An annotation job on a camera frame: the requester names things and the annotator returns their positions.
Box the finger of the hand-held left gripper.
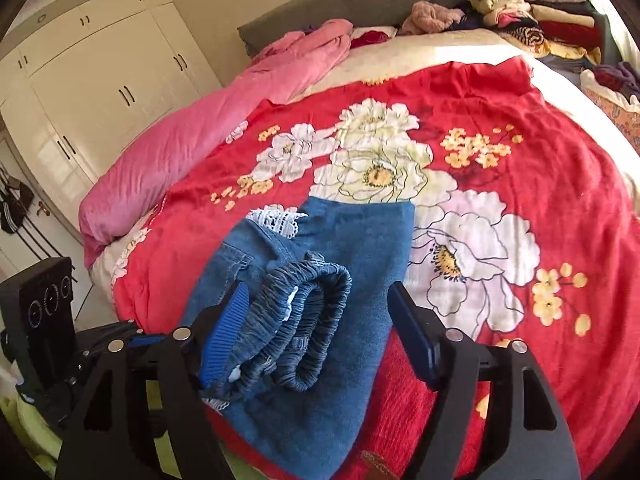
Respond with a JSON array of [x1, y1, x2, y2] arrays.
[[29, 359, 104, 427], [75, 321, 165, 362]]

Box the white wardrobe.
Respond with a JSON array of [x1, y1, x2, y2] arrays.
[[0, 0, 223, 281]]

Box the cream bed sheet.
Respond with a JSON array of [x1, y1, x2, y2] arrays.
[[300, 25, 640, 171]]

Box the person's green clothing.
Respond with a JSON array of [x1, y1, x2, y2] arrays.
[[0, 390, 266, 480]]

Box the purple garment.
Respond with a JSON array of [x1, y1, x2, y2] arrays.
[[594, 61, 640, 100]]

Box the pink duvet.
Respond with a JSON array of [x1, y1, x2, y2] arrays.
[[77, 18, 354, 269]]

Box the dark hanging bag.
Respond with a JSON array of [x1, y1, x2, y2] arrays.
[[0, 165, 33, 236]]

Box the pile of folded clothes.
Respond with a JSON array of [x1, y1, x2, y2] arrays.
[[467, 0, 608, 63]]

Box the dark red garment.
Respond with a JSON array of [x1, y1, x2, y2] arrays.
[[350, 29, 398, 50]]

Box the blue denim pants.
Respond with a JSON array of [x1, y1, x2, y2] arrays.
[[179, 195, 417, 480]]

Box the orange floral pillow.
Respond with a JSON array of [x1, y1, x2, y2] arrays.
[[580, 70, 640, 153]]

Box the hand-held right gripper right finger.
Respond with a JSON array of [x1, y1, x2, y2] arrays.
[[386, 281, 584, 480]]

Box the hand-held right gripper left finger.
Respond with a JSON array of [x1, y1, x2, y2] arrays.
[[54, 281, 250, 480]]

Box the pink fuzzy garment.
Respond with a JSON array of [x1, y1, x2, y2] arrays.
[[397, 1, 468, 37]]

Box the red floral blanket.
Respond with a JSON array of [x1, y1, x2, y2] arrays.
[[112, 57, 640, 480]]

